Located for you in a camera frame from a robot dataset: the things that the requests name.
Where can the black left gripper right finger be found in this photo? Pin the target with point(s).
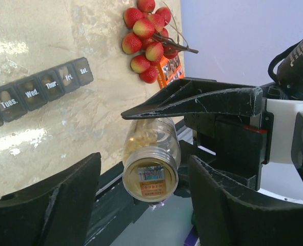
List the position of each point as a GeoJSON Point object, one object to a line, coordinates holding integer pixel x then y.
{"type": "Point", "coordinates": [228, 213]}

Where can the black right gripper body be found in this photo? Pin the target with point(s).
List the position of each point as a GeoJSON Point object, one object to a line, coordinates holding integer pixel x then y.
{"type": "Point", "coordinates": [240, 144]}

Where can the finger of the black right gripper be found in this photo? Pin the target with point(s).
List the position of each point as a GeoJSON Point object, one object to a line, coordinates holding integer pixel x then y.
{"type": "Point", "coordinates": [195, 95]}

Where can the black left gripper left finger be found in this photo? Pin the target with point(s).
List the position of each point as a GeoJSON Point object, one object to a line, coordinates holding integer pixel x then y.
{"type": "Point", "coordinates": [54, 211]}

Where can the clear pill bottle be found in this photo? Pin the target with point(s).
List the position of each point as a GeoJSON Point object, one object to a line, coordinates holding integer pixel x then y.
{"type": "Point", "coordinates": [151, 158]}

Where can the grey weekly pill organizer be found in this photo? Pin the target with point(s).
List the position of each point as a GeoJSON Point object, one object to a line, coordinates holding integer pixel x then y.
{"type": "Point", "coordinates": [30, 93]}

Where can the orange snack box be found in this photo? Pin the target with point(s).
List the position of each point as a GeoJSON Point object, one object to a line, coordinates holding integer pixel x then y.
{"type": "Point", "coordinates": [169, 70]}

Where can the red lychee fruit bunch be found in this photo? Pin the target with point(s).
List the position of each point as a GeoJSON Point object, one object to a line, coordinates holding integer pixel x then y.
{"type": "Point", "coordinates": [153, 33]}

